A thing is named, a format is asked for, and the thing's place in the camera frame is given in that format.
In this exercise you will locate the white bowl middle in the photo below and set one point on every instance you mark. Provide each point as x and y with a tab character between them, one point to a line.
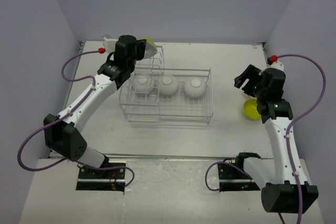
167	85

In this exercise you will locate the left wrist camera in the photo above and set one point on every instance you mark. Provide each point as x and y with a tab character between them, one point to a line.
108	44

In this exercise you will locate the white bowl left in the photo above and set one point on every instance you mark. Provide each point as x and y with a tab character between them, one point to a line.
143	84

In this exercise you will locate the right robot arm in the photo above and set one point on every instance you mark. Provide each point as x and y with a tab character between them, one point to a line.
286	189

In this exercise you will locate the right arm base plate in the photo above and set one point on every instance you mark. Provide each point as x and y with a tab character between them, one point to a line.
230	179

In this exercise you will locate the white wire dish rack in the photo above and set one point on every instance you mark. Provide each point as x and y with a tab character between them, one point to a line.
156	94

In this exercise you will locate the green bowl white inside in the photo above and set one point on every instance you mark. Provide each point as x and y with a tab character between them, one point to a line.
150	48

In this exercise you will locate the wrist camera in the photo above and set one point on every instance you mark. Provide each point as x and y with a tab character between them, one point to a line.
274	63
108	44

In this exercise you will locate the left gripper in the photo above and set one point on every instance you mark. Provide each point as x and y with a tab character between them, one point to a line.
140	46

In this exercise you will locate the white bowl right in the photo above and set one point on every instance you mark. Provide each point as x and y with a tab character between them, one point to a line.
194	87

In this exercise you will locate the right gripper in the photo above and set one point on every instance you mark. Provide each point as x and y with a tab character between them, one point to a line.
251	71

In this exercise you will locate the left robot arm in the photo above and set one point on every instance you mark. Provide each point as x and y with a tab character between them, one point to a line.
63	131

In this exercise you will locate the lime green bowl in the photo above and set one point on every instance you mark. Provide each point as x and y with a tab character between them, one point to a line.
250	110

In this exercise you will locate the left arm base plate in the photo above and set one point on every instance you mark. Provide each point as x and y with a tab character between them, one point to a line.
100	180

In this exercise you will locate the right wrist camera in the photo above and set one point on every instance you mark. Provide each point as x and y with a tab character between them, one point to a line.
274	63

